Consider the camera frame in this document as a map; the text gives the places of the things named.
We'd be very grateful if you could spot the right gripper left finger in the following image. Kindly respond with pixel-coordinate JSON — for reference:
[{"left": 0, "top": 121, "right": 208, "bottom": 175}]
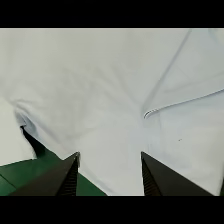
[{"left": 9, "top": 151, "right": 81, "bottom": 197}]

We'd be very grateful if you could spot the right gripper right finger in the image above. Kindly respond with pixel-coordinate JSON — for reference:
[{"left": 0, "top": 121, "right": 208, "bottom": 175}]
[{"left": 140, "top": 151, "right": 214, "bottom": 197}]

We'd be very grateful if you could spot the white shirt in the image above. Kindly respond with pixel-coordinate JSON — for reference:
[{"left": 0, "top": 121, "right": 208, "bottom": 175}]
[{"left": 0, "top": 27, "right": 224, "bottom": 197}]

